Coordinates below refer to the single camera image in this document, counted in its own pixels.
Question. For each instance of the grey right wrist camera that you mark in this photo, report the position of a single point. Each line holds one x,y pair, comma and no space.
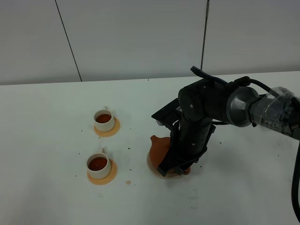
169,114

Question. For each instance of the orange far coaster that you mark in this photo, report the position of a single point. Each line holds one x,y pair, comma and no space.
111,132

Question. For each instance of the white teacup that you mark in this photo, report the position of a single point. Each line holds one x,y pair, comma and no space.
98,165
104,120

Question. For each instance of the orange near coaster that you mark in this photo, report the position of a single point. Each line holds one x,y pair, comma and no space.
103,181

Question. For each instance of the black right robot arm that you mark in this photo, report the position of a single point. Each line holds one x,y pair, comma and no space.
190,117

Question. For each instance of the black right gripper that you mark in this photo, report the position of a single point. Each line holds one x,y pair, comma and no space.
188,143

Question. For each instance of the brown clay teapot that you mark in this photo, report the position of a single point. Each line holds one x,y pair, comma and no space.
158,151

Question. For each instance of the orange coaster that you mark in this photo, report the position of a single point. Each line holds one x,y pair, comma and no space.
103,181
111,132

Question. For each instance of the beige teapot saucer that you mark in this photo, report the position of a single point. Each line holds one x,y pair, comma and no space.
169,176

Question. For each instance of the white far teacup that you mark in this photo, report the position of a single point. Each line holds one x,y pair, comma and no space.
104,120

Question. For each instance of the white near teacup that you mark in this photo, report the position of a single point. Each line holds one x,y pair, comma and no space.
98,165

